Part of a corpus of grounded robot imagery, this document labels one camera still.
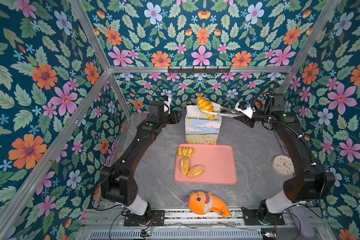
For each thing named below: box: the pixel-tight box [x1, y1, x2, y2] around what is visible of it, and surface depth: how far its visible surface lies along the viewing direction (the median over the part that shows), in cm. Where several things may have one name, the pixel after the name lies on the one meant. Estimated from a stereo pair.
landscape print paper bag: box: [185, 105, 222, 145], surface depth 90 cm
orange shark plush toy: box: [183, 190, 232, 217], surface depth 73 cm
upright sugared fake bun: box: [180, 156, 190, 176], surface depth 90 cm
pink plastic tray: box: [174, 143, 238, 185], surface depth 94 cm
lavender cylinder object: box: [289, 205, 315, 238], surface depth 70 cm
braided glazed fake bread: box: [177, 147, 195, 157], surface depth 95 cm
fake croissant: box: [197, 95, 215, 120], surface depth 79 cm
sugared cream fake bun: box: [187, 165, 206, 179], surface depth 87 cm
